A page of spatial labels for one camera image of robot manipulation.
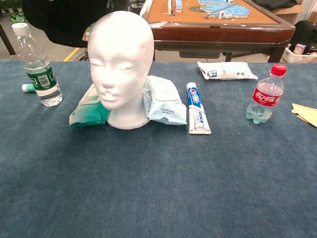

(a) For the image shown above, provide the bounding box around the black baseball cap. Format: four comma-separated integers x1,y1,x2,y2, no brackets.
21,0,111,48

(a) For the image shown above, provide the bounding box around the white foam mannequin head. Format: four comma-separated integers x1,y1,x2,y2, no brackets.
87,10,155,130

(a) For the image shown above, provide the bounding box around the red label cola bottle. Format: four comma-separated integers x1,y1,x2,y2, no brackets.
245,63,288,125

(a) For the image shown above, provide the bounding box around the green label water bottle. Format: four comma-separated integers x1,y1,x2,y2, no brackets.
11,22,63,107

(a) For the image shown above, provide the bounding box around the light blue wet wipes pack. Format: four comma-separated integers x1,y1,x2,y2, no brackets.
143,75,188,126

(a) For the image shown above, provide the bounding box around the blue white toothpaste tube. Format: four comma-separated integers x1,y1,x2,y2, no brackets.
186,82,212,135

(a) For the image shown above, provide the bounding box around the blue table cloth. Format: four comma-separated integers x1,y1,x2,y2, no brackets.
0,59,317,238

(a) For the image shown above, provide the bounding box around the green wet wipes pack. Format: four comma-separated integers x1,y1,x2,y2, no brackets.
68,83,111,129

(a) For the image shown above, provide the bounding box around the white flat wipes pack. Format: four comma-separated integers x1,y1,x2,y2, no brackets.
196,60,259,80

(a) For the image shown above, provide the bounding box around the brown wooden mahjong table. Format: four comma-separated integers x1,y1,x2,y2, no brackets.
140,0,296,63

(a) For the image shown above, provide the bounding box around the upright mahjong tile row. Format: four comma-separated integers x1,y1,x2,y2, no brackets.
167,0,184,15

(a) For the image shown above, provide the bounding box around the blue mahjong tile cluster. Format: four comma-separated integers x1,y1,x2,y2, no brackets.
198,0,251,20

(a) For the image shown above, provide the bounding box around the yellow paper sheet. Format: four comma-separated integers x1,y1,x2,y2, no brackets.
291,103,317,128

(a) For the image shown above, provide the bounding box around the white plastic basket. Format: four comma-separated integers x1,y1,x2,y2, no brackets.
282,44,317,64

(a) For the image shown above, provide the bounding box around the black cloth on mahjong table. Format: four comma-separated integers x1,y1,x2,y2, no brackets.
252,0,298,11

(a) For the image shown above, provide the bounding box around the black bag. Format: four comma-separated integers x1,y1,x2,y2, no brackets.
288,20,317,54

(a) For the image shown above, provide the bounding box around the dark wooden table leg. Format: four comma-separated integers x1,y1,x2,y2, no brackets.
0,23,16,56

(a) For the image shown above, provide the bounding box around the cardboard box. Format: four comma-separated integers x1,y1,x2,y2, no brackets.
271,0,317,25

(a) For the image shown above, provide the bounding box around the green fabric on floor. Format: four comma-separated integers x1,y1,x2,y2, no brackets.
10,12,28,23

